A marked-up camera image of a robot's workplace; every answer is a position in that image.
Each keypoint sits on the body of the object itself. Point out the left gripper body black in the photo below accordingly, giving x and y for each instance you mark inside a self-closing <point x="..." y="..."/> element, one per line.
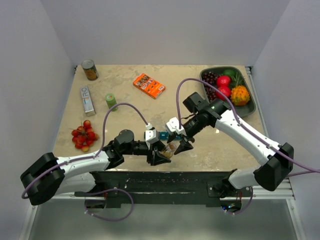
<point x="140" y="148"/>

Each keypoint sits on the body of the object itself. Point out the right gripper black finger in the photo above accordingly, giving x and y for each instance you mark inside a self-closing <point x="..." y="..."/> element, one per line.
<point x="171" y="136"/>
<point x="185" y="144"/>

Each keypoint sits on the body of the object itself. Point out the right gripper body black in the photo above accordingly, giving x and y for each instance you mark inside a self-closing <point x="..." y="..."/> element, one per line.
<point x="193" y="127"/>

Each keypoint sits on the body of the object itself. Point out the teal weekly pill organizer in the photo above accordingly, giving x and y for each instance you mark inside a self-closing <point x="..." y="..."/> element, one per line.
<point x="164" y="136"/>

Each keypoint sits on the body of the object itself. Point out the clear pill bottle yellow capsules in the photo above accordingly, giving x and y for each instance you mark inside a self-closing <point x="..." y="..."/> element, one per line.
<point x="167" y="152"/>

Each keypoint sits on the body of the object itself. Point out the clear bottle lid orange label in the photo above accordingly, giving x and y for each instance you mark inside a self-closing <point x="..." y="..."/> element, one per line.
<point x="172" y="146"/>

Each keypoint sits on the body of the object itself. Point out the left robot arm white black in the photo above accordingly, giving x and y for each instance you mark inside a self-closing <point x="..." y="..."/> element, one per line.
<point x="50" y="175"/>

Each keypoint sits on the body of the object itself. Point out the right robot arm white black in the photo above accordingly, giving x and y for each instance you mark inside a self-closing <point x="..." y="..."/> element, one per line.
<point x="270" y="155"/>

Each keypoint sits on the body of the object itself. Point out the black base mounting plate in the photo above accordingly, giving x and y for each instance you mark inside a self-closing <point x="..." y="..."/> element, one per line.
<point x="165" y="188"/>

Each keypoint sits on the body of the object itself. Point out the lower red pomegranate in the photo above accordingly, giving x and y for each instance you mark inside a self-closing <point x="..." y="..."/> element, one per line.
<point x="223" y="90"/>

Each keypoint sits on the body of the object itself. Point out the red pomegranate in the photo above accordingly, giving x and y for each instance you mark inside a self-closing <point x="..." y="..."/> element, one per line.
<point x="223" y="80"/>
<point x="223" y="90"/>

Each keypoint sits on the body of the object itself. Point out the dark purple grape bunch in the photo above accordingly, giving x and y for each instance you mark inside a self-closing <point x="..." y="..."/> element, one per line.
<point x="211" y="78"/>

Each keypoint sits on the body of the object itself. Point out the upper red pomegranate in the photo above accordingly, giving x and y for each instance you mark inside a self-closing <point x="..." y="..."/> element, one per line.
<point x="223" y="80"/>

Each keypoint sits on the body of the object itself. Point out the orange spiky kiwano fruit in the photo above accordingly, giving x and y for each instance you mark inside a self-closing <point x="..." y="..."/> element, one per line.
<point x="240" y="96"/>

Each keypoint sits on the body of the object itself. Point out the orange cardboard box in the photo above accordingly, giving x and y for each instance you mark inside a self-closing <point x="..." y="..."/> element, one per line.
<point x="149" y="86"/>

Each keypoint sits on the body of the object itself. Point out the red cherry bunch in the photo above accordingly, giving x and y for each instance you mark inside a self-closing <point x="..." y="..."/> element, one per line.
<point x="84" y="136"/>

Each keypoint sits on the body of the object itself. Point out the dark grey fruit tray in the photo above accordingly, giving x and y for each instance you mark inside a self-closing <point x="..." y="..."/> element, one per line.
<point x="239" y="80"/>

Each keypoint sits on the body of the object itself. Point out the green cylindrical container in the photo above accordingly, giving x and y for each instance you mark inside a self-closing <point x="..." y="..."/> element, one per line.
<point x="110" y="100"/>

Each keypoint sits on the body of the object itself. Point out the silver toothpaste box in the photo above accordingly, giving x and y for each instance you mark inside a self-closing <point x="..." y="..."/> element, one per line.
<point x="88" y="105"/>

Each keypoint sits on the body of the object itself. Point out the green lime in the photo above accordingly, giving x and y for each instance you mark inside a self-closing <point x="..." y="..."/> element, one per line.
<point x="230" y="73"/>

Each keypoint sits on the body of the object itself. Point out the tin can fruit label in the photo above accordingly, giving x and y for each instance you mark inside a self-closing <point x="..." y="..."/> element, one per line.
<point x="90" y="69"/>

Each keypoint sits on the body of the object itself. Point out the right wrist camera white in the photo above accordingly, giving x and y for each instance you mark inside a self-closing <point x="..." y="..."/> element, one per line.
<point x="173" y="127"/>

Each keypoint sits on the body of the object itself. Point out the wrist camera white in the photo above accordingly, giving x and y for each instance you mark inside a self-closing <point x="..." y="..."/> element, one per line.
<point x="173" y="127"/>
<point x="151" y="135"/>

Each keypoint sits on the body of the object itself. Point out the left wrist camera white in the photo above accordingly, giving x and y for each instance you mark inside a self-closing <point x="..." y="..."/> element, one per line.
<point x="151" y="135"/>

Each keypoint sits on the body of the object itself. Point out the aluminium frame rail right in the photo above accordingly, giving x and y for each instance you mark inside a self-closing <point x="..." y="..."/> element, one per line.
<point x="248" y="70"/>

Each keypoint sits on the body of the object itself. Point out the aluminium frame rail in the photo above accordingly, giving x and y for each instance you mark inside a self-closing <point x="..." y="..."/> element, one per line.
<point x="269" y="216"/>
<point x="248" y="70"/>

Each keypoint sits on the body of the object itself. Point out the aluminium frame rail front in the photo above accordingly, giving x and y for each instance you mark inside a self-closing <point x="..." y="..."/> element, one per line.
<point x="269" y="216"/>

